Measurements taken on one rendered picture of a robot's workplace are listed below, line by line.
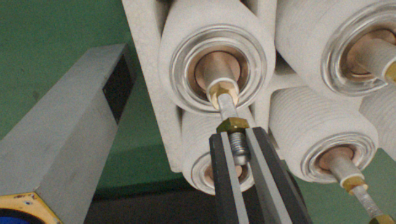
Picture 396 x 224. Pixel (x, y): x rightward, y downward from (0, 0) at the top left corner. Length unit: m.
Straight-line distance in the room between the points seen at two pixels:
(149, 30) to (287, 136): 0.19
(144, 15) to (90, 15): 0.22
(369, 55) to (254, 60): 0.08
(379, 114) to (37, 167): 0.36
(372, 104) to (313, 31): 0.18
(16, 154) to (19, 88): 0.34
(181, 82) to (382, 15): 0.15
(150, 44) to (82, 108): 0.10
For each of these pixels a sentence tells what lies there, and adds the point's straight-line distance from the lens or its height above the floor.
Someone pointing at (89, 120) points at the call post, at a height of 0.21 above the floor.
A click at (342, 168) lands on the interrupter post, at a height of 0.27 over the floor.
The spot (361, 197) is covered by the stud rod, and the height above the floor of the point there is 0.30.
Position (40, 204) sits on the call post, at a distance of 0.21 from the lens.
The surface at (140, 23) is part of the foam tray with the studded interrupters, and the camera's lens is 0.24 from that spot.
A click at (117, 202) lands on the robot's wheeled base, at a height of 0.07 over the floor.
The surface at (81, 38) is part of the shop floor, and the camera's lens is 0.47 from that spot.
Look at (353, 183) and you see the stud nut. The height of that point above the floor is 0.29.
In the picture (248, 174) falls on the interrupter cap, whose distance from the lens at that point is 0.26.
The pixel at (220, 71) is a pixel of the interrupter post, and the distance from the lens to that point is 0.16.
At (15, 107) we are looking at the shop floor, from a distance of 0.61.
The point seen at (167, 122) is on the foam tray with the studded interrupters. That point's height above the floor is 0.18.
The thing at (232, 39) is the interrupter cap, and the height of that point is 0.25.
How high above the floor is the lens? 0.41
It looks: 54 degrees down
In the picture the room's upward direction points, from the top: 175 degrees clockwise
